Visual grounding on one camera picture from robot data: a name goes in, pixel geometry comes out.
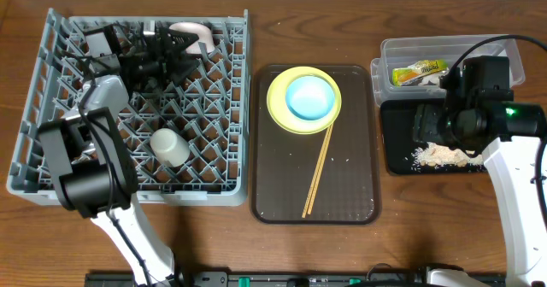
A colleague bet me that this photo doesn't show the rice and peanut scraps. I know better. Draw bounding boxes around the rice and peanut scraps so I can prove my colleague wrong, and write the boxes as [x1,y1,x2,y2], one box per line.
[412,143,484,167]

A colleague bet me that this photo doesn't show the wooden chopstick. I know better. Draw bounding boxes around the wooden chopstick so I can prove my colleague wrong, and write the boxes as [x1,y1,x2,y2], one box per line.
[301,124,332,219]
[306,122,335,216]

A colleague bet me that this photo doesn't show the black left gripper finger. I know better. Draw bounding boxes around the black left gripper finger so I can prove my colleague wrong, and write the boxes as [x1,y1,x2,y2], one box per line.
[160,27,198,54]
[168,59,199,85]

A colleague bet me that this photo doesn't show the orange green snack wrapper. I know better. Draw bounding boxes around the orange green snack wrapper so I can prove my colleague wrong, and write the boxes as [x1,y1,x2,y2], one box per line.
[391,60,449,87]

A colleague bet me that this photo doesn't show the grey plastic dishwasher rack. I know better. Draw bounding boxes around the grey plastic dishwasher rack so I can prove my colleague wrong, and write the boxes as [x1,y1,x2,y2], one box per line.
[6,10,251,206]

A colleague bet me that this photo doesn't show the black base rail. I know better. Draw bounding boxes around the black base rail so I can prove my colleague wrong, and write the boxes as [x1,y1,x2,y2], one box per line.
[83,269,508,287]

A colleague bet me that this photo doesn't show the black waste tray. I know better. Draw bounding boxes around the black waste tray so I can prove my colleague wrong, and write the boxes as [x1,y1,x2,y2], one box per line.
[380,99,486,175]

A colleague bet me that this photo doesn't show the brown serving tray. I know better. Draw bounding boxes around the brown serving tray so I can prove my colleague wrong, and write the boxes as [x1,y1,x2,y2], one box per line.
[250,65,381,225]

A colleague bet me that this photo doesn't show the pink bowl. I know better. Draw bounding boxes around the pink bowl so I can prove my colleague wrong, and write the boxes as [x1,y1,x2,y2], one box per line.
[169,22,215,55]

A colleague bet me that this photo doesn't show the clear plastic bin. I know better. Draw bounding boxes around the clear plastic bin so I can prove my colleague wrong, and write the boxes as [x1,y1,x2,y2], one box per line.
[370,34,526,106]

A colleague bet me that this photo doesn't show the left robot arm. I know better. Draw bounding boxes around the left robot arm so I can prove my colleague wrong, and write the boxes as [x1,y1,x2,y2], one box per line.
[38,22,198,286]

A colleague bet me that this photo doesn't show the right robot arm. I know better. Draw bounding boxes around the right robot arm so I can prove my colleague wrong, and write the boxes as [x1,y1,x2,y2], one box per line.
[413,56,546,286]

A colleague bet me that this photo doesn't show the white wrapper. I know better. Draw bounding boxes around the white wrapper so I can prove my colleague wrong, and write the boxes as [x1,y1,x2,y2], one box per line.
[418,72,445,87]

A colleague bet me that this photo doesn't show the yellow round plate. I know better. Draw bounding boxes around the yellow round plate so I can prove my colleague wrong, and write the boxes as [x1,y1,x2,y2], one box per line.
[267,66,342,135]

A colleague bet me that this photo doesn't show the light blue bowl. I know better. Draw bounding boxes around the light blue bowl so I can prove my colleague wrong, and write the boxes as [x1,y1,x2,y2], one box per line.
[285,76,335,120]

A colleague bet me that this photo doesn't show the translucent white cup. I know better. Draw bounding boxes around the translucent white cup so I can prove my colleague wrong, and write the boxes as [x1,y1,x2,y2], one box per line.
[150,128,191,167]

